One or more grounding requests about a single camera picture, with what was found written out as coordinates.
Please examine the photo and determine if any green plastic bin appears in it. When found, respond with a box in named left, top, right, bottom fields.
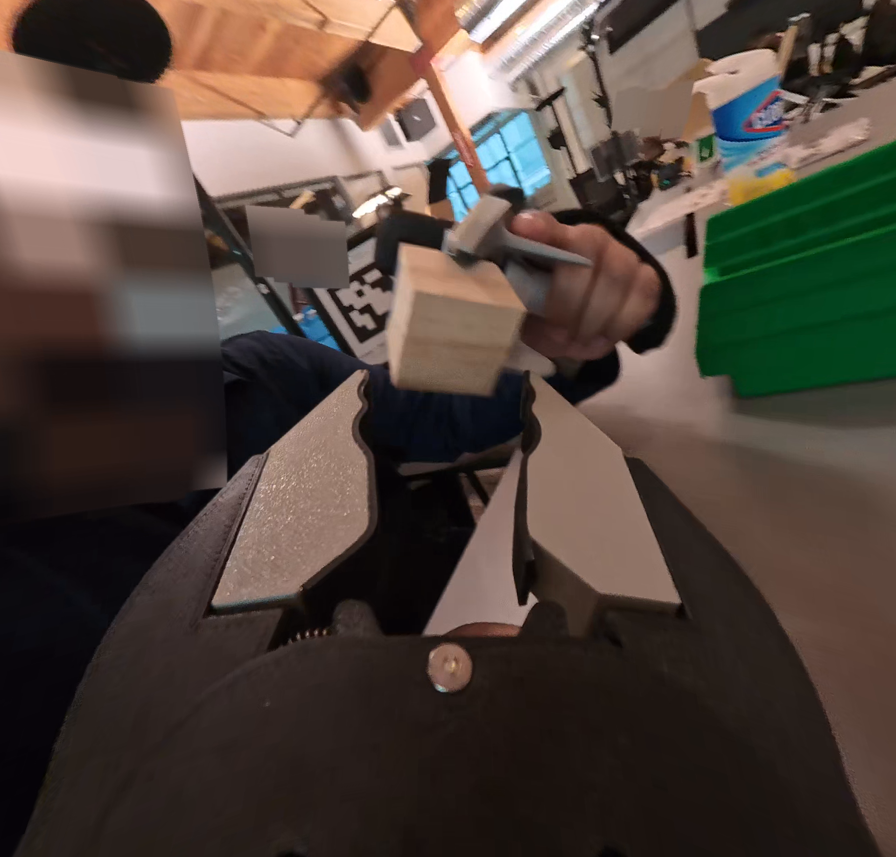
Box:
left=695, top=145, right=896, bottom=399

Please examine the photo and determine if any person's head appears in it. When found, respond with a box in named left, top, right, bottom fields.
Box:
left=13, top=0, right=172, bottom=84

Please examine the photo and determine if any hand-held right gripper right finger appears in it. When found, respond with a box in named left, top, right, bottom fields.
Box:
left=512, top=370, right=683, bottom=635

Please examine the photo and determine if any white and blue wipes canister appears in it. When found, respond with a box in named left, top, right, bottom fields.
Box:
left=693, top=49, right=799, bottom=203

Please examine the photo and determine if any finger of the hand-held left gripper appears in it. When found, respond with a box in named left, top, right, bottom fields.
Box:
left=500, top=345, right=557, bottom=380
left=442, top=194, right=513, bottom=266

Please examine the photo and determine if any blue-lit window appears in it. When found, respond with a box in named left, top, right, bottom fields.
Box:
left=444, top=111, right=554, bottom=221

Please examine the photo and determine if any person's left hand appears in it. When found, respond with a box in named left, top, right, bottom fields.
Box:
left=507, top=209, right=666, bottom=361

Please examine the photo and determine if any person's torso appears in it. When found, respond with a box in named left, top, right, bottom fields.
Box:
left=0, top=482, right=232, bottom=851

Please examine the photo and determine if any blue-taped wooden cube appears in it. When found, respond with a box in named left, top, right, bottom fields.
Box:
left=386, top=244, right=527, bottom=397

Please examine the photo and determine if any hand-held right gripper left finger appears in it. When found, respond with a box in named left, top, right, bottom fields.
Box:
left=210, top=369, right=380, bottom=616

